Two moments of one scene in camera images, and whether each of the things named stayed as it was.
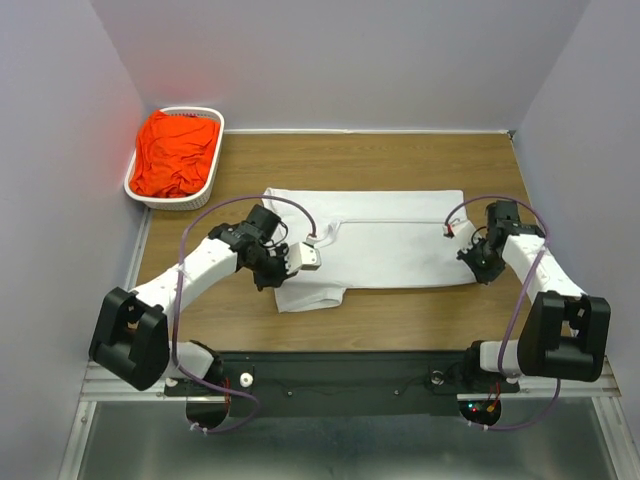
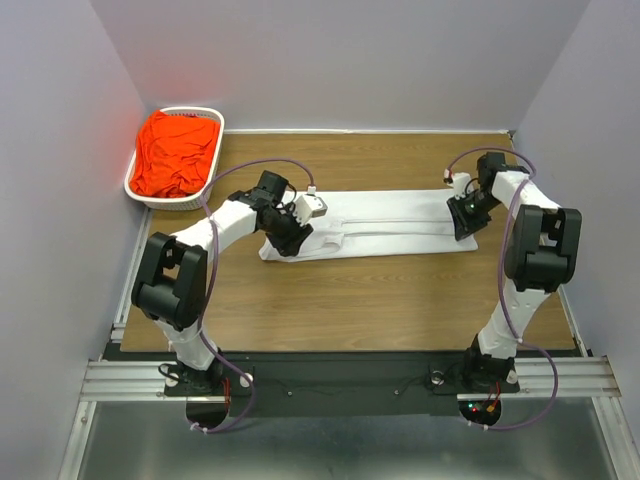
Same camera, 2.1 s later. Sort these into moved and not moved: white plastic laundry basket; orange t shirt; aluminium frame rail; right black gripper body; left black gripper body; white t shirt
Moved: white t shirt; right black gripper body; left black gripper body
Not moved: aluminium frame rail; white plastic laundry basket; orange t shirt
